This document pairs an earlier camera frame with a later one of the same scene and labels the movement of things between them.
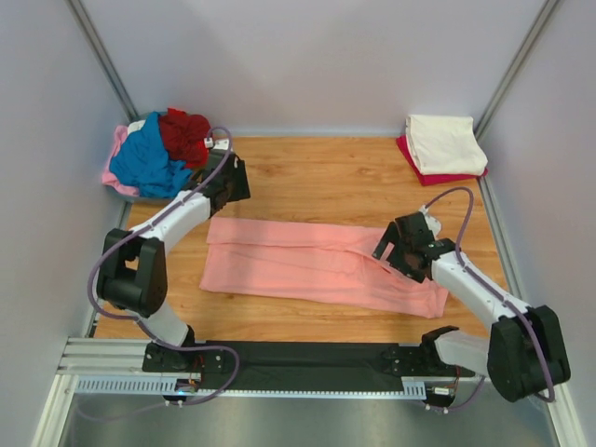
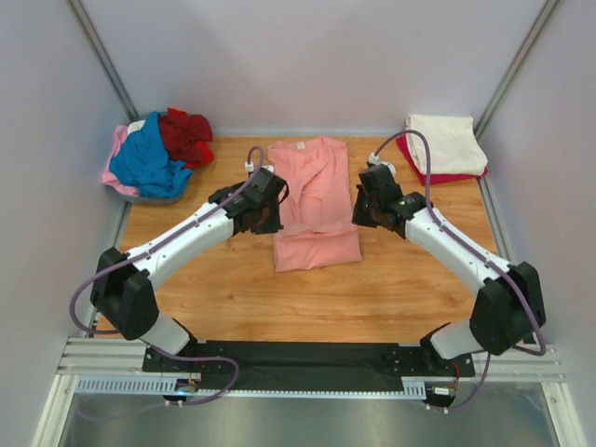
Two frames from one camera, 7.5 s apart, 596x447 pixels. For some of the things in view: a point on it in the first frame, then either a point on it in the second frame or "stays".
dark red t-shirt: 183,135 stays
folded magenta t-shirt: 425,179 stays
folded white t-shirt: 445,144 stays
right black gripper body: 399,260 to 364,210
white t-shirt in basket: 136,126 stays
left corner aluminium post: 102,59 stays
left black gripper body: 237,186 to 271,221
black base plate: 253,364 stays
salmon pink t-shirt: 312,264 to 318,223
